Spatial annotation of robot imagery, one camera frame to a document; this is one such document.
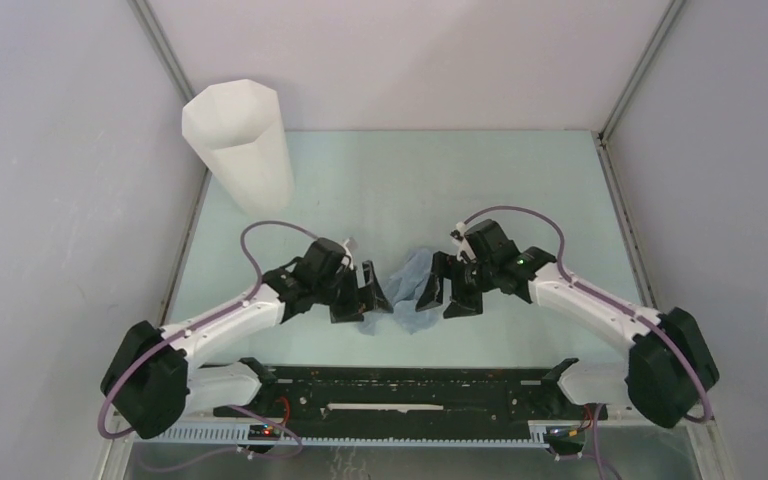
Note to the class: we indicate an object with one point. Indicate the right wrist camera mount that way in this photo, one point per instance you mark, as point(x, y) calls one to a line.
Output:
point(464, 251)

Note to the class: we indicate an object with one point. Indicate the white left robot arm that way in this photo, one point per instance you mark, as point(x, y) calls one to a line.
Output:
point(159, 375)

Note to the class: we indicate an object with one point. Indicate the right aluminium frame post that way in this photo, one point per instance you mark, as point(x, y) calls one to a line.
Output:
point(676, 151)

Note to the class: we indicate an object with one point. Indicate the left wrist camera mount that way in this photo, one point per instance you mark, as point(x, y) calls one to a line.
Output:
point(349, 246)

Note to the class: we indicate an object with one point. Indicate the aluminium frame post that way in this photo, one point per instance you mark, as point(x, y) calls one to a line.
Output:
point(181, 178)
point(676, 151)

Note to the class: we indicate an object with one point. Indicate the light blue plastic trash bag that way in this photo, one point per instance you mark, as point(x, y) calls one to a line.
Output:
point(403, 289)

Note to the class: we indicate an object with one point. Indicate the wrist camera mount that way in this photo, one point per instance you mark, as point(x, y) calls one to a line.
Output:
point(464, 251)
point(349, 246)

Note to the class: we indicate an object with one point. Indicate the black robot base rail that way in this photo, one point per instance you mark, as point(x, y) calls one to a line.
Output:
point(440, 403)

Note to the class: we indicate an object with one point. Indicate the white octagonal trash bin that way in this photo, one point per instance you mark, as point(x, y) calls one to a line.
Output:
point(236, 129)

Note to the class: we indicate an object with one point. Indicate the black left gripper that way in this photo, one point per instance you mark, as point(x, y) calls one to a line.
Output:
point(351, 310)

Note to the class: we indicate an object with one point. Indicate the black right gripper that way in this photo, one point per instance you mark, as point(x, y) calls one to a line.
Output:
point(463, 304)

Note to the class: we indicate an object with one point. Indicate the white slotted cable duct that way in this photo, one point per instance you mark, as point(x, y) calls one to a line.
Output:
point(215, 433)

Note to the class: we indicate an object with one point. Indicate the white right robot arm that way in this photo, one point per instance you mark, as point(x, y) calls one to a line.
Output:
point(666, 367)

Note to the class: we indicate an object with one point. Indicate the left aluminium frame post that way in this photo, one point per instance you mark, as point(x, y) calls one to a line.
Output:
point(181, 178)

